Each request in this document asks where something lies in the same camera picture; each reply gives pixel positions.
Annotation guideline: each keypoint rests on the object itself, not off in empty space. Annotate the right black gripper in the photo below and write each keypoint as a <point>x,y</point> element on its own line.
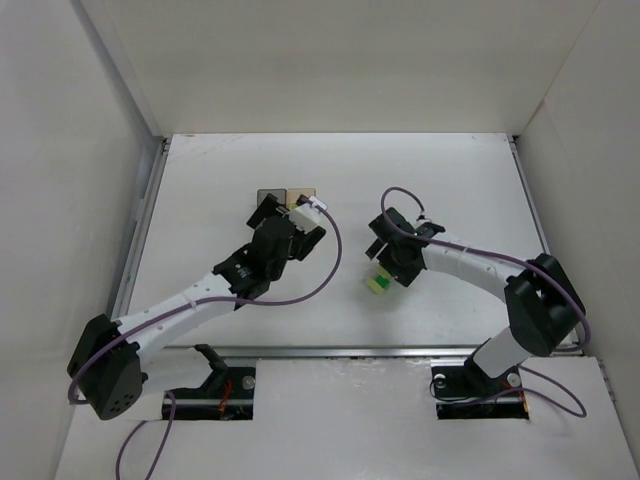
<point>382,242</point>

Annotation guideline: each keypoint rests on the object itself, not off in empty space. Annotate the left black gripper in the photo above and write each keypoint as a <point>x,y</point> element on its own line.
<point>284,220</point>

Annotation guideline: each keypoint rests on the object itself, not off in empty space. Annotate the light green lego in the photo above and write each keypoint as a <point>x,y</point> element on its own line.
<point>383,273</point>
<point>375,286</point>

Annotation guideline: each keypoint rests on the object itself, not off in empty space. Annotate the dark green 2x4 lego plate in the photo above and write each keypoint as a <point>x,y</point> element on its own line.
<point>384,281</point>

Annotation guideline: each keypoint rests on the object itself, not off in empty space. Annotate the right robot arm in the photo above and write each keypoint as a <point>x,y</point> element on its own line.
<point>542,304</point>

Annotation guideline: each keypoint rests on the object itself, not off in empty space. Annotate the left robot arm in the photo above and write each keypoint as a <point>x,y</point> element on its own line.
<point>111,366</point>

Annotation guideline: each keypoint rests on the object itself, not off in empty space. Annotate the amber plastic container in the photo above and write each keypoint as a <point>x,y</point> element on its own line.
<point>293,194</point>

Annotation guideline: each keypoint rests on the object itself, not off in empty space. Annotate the smoky grey plastic container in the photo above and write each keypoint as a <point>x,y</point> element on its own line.
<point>278,193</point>

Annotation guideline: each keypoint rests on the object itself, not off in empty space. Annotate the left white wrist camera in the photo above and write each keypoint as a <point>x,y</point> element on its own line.
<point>307,214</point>

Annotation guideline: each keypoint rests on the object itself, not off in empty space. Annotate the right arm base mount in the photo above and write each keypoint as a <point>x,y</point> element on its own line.
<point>462,394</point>

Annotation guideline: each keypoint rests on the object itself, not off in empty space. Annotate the aluminium rail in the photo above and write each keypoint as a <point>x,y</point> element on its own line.
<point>348,352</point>

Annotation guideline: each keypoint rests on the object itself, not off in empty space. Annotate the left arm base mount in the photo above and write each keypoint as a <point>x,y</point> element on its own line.
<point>206,386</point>

